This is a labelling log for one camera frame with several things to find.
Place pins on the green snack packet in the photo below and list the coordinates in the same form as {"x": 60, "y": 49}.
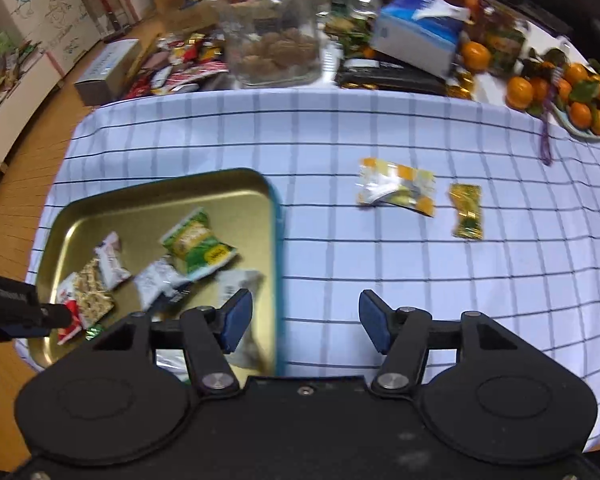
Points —
{"x": 197, "y": 245}

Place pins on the grey white snack packet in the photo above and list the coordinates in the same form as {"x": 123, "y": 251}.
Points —
{"x": 240, "y": 281}

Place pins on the blue white tissue box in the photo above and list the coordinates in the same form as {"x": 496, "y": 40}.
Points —
{"x": 410, "y": 35}

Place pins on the small green candy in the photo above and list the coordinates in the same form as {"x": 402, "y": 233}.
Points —
{"x": 94, "y": 331}

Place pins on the orange silver candy packet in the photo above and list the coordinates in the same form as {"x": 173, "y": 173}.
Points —
{"x": 390, "y": 182}

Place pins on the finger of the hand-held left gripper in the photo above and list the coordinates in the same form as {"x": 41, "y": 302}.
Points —
{"x": 56, "y": 315}

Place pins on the group of oranges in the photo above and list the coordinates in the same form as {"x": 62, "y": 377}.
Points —
{"x": 520, "y": 92}

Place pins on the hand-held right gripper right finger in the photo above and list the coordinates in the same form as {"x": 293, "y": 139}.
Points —
{"x": 372, "y": 322}

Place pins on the pile of mixed snack wrappers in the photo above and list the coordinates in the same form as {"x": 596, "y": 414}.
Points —
{"x": 190, "y": 67}

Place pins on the small glass jar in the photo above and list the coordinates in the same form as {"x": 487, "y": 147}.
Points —
{"x": 363, "y": 6}

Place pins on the gold metal tray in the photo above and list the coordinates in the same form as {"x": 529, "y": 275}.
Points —
{"x": 130, "y": 210}

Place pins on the white printed cardboard boxes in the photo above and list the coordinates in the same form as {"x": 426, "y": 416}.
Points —
{"x": 30, "y": 10}

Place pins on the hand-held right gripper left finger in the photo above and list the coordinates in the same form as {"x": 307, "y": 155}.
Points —
{"x": 237, "y": 320}

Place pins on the white striped snack packet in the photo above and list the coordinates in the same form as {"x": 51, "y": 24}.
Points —
{"x": 157, "y": 280}

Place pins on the single orange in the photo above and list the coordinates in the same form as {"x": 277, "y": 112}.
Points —
{"x": 475, "y": 56}

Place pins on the blue checked white tablecloth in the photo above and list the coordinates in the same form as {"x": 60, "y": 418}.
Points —
{"x": 430, "y": 125}

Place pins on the grey cardboard box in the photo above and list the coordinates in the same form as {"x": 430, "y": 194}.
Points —
{"x": 105, "y": 80}

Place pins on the pale green plate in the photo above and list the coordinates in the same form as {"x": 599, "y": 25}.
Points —
{"x": 575, "y": 133}

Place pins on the red white snack packet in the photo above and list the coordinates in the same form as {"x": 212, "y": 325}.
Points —
{"x": 66, "y": 287}
{"x": 111, "y": 260}

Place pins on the clear nut bar packet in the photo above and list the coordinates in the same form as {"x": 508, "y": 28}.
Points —
{"x": 94, "y": 291}

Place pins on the white low cabinet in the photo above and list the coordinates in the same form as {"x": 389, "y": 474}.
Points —
{"x": 10, "y": 125}

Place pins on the gold wrapped candy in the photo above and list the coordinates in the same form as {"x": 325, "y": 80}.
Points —
{"x": 466, "y": 212}

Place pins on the heap of walnuts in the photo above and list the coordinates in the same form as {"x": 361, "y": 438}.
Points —
{"x": 275, "y": 52}

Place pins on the large glass jar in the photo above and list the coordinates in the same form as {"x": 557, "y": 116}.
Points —
{"x": 270, "y": 0}

